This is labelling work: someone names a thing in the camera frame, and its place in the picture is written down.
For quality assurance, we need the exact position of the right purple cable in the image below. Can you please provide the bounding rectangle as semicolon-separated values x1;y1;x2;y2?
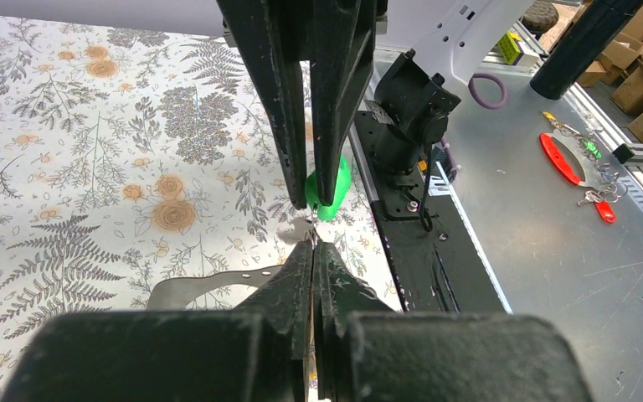
438;72;509;184

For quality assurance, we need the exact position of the keyring with coloured key tags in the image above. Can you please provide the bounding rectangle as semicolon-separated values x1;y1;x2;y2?
146;217;319;311

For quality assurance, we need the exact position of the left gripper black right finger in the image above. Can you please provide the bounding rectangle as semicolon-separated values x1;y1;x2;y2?
313;242;593;401

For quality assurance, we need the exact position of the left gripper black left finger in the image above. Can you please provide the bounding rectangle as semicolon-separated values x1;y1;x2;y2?
2;242;313;401

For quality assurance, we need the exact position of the red handled keyring bunch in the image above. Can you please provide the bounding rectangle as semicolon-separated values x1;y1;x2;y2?
538;111;625;224

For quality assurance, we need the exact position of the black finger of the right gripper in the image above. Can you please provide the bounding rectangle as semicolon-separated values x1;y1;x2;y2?
299;1;377;205
218;0;311;209

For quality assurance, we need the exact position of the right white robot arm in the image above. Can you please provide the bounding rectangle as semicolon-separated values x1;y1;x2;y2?
219;1;529;209

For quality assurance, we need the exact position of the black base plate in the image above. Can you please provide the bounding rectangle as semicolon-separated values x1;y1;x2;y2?
349;110;514;315

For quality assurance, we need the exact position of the black cylinder post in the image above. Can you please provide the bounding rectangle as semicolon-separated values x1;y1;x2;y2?
529;0;643;101

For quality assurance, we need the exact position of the floral table mat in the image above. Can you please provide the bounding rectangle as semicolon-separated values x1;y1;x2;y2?
0;12;406;402

